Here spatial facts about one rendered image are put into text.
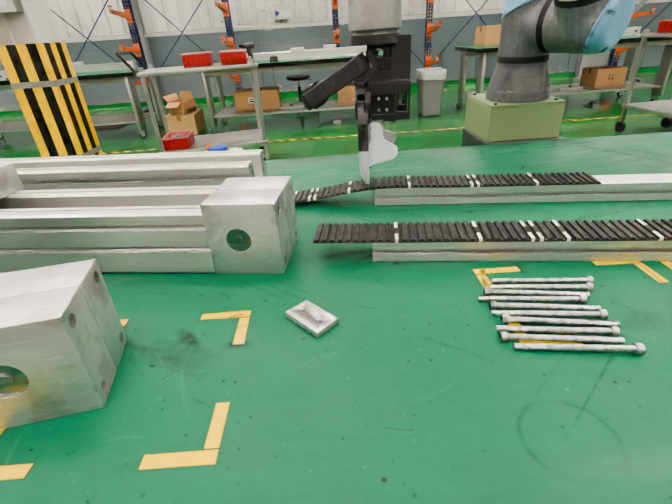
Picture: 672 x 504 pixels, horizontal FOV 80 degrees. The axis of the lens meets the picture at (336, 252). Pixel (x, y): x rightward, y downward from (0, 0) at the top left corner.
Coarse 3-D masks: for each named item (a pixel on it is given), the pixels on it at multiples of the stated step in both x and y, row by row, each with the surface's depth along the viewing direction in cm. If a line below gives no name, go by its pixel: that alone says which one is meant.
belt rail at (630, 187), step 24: (384, 192) 67; (408, 192) 66; (432, 192) 66; (456, 192) 66; (480, 192) 65; (504, 192) 65; (528, 192) 65; (552, 192) 65; (576, 192) 64; (600, 192) 64; (624, 192) 64; (648, 192) 63
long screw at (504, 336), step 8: (504, 336) 37; (512, 336) 37; (520, 336) 37; (528, 336) 37; (536, 336) 37; (544, 336) 37; (552, 336) 36; (560, 336) 36; (568, 336) 36; (576, 336) 36; (584, 336) 36; (592, 336) 36; (600, 336) 36
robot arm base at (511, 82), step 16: (496, 64) 100; (512, 64) 95; (528, 64) 93; (544, 64) 94; (496, 80) 99; (512, 80) 95; (528, 80) 94; (544, 80) 97; (496, 96) 99; (512, 96) 96; (528, 96) 95; (544, 96) 96
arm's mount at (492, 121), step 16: (480, 96) 107; (480, 112) 102; (496, 112) 96; (512, 112) 96; (528, 112) 96; (544, 112) 97; (560, 112) 97; (480, 128) 103; (496, 128) 98; (512, 128) 98; (528, 128) 98; (544, 128) 98
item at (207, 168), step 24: (24, 168) 70; (48, 168) 69; (72, 168) 68; (96, 168) 68; (120, 168) 67; (144, 168) 66; (168, 168) 65; (192, 168) 65; (216, 168) 64; (240, 168) 64; (264, 168) 73
